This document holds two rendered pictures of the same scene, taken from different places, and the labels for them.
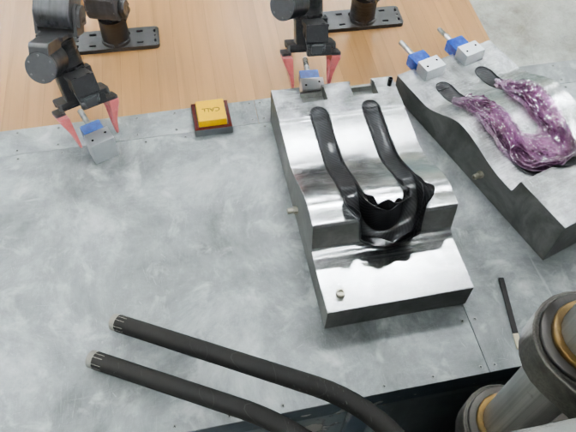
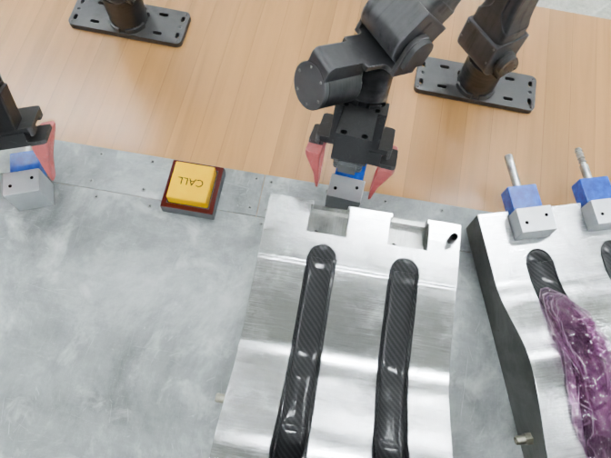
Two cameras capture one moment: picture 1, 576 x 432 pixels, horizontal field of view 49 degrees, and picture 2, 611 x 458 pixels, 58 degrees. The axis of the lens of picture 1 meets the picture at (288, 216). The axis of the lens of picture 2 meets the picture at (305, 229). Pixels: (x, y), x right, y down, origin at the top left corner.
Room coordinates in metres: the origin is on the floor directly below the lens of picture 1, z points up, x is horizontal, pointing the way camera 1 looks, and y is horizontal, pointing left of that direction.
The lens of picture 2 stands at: (0.69, -0.10, 1.57)
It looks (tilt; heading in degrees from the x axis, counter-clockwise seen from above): 69 degrees down; 20
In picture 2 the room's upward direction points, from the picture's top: 4 degrees clockwise
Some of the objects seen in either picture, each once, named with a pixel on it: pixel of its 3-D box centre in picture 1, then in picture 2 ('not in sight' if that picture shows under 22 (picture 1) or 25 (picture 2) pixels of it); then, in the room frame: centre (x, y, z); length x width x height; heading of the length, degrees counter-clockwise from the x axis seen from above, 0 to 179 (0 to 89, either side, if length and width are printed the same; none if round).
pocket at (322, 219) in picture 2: (312, 99); (327, 223); (0.96, -0.04, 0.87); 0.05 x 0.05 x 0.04; 14
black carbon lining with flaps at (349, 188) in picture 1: (369, 159); (351, 384); (0.77, -0.14, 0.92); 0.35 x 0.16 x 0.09; 14
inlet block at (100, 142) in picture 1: (92, 130); (28, 161); (0.88, 0.41, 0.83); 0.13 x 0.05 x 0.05; 35
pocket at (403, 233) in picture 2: (362, 93); (405, 236); (0.99, -0.14, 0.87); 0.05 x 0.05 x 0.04; 14
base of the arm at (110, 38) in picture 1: (113, 28); (125, 4); (1.19, 0.43, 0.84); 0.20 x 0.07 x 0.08; 102
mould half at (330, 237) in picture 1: (363, 183); (336, 400); (0.75, -0.14, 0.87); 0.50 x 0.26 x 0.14; 14
